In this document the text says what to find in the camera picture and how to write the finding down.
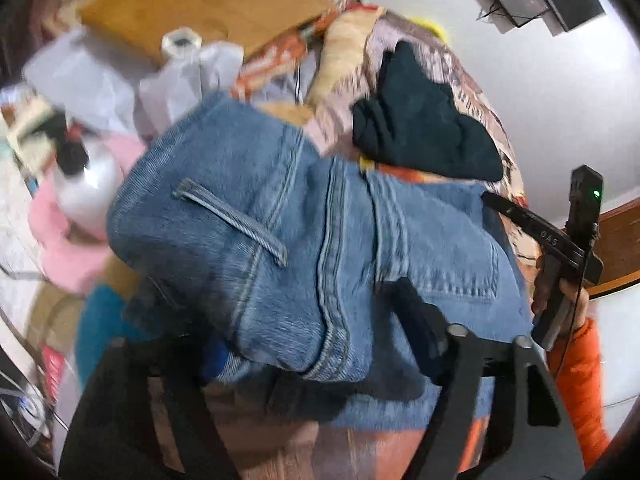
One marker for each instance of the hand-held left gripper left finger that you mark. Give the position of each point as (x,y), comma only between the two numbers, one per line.
(112,410)

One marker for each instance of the clear tape roll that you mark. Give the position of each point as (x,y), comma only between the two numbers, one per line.
(181,44)

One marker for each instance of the wooden furniture edge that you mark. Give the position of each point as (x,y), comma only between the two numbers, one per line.
(620,250)

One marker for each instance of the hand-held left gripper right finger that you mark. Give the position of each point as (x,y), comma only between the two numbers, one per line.
(425,320)

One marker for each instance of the teal cloth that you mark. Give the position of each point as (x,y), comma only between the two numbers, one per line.
(105,325)

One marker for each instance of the black cloth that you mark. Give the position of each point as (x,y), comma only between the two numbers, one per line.
(420,115)

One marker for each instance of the white plastic bag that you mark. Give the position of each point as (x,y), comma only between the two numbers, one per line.
(190,85)
(80,77)

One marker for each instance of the pink cloth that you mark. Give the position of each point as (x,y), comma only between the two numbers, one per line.
(60,255)

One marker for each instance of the person's right forearm orange sleeve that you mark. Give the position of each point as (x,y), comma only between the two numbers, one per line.
(580,390)

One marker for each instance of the blue denim pants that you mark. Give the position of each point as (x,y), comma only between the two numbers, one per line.
(310,240)

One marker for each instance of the wooden board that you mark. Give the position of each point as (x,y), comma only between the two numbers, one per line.
(200,0)

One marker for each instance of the person's right hand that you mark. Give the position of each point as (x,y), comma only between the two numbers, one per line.
(542,285)

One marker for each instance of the yellow object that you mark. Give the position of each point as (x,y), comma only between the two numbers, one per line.
(432,29)

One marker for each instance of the white spray bottle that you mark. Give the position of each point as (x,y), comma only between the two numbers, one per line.
(90,185)

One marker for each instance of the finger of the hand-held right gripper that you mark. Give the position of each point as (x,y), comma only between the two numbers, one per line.
(530,227)

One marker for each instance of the patterned blanket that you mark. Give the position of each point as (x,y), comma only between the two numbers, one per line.
(345,60)

